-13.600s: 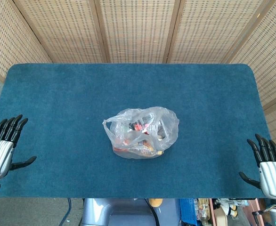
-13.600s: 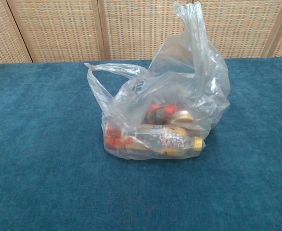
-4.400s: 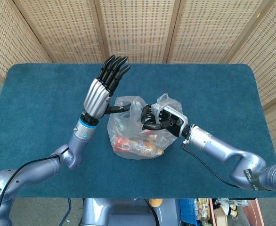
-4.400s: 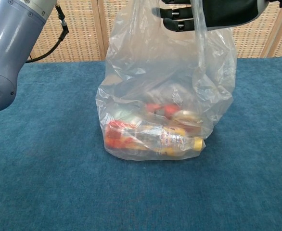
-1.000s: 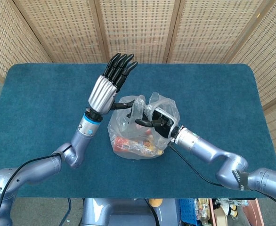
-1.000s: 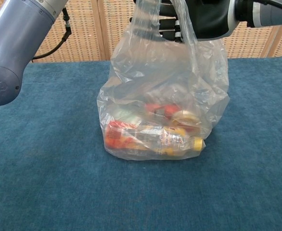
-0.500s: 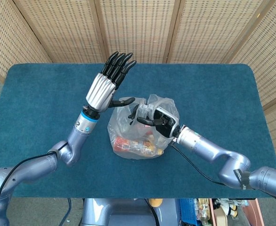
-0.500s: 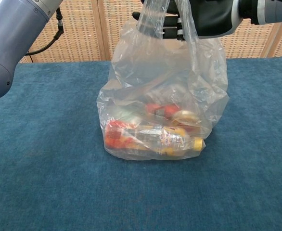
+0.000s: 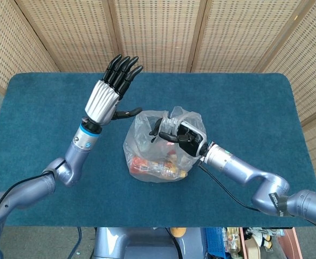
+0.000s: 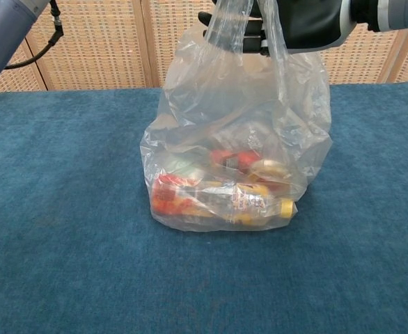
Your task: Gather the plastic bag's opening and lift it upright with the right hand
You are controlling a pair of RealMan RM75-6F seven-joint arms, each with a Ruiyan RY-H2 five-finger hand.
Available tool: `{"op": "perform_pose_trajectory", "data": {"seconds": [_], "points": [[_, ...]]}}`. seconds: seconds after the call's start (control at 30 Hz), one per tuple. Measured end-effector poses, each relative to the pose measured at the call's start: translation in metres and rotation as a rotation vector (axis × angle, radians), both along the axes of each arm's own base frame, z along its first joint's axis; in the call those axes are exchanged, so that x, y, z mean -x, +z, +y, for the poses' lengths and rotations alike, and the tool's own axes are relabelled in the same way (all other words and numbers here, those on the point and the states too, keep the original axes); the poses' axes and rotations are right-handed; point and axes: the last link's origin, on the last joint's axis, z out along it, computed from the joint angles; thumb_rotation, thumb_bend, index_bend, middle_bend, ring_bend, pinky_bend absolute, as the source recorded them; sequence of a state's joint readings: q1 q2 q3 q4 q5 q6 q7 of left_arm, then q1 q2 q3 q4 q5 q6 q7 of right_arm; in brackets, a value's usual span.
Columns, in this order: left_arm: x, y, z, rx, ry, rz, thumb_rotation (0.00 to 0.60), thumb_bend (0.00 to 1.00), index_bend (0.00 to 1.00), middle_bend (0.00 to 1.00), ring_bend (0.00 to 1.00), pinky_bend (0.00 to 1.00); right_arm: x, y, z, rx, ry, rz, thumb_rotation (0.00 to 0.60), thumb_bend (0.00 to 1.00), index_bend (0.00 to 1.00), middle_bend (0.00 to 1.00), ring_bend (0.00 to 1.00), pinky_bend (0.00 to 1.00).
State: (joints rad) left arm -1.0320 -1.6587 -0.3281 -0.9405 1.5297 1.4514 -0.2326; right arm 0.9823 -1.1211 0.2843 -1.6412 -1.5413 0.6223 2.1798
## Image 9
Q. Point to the white plush toy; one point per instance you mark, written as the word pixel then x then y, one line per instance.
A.
pixel 259 236

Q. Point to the blue table mat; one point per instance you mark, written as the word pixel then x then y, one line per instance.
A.
pixel 228 94

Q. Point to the light wooden board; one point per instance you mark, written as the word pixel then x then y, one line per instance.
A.
pixel 252 249

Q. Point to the woven bamboo folding screen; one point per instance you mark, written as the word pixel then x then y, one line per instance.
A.
pixel 158 32

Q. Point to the orange-label bottle with yellow cap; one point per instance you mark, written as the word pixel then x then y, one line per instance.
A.
pixel 160 168

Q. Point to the orange round object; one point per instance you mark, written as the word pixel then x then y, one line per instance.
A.
pixel 177 232

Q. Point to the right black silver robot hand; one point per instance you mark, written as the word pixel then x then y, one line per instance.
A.
pixel 190 140

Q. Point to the blue plastic crate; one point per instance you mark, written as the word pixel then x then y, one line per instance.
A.
pixel 214 242

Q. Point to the clear bottles with labels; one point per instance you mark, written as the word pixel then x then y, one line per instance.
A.
pixel 233 241

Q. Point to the clear plastic bag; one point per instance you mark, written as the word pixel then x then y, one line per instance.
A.
pixel 139 145

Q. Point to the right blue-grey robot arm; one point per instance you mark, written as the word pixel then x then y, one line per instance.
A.
pixel 228 162

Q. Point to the red snack package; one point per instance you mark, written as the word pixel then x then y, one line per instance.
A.
pixel 171 153

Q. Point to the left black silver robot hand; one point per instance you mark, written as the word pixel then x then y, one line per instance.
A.
pixel 101 99

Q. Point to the pink box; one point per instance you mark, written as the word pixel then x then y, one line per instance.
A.
pixel 288 242

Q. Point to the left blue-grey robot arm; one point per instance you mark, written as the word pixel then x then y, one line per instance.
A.
pixel 77 153

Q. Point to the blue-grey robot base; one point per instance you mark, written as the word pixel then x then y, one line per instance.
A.
pixel 115 242

